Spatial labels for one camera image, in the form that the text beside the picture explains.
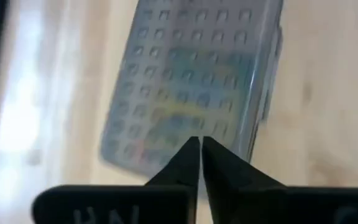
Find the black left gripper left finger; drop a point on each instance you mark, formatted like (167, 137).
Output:
(182, 177)

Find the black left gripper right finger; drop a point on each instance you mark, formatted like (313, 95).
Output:
(228, 186)

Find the clear plastic pencil box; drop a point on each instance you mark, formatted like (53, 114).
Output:
(197, 37)

